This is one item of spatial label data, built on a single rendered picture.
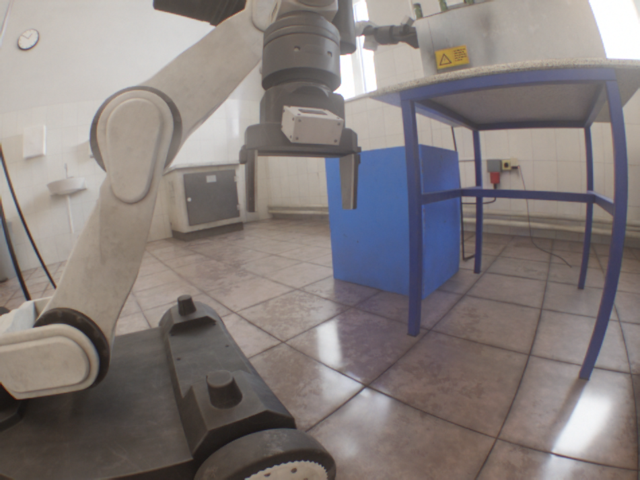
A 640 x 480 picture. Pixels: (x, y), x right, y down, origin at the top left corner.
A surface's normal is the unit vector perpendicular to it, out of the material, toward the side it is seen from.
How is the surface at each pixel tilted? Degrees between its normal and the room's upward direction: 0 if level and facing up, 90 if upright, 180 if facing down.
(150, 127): 90
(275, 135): 87
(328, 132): 117
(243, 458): 6
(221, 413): 0
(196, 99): 90
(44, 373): 90
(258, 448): 6
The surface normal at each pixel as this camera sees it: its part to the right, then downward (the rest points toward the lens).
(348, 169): -0.93, 0.06
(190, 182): 0.69, 0.09
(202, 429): -0.65, -0.57
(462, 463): -0.07, -0.98
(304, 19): 0.11, 0.11
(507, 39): -0.72, 0.19
